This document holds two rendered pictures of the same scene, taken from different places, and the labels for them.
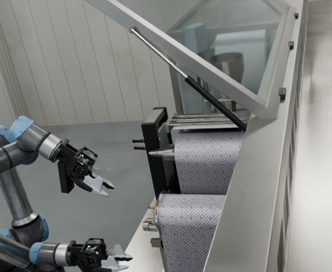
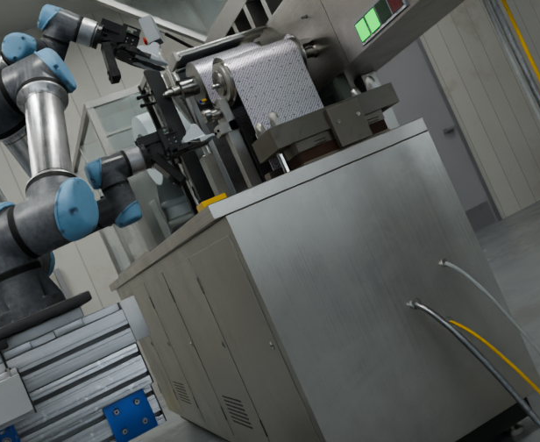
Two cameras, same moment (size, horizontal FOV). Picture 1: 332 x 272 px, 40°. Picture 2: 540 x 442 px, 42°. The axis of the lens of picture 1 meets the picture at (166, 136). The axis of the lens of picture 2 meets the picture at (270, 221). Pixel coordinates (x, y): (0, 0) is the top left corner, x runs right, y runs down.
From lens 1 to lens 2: 1.97 m
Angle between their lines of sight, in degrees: 48
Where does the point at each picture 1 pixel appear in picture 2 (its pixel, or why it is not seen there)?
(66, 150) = (110, 24)
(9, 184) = not seen: outside the picture
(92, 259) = (171, 140)
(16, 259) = not seen: hidden behind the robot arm
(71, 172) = (122, 44)
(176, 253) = (256, 102)
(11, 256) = not seen: hidden behind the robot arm
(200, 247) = (275, 83)
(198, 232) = (268, 67)
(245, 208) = not seen: outside the picture
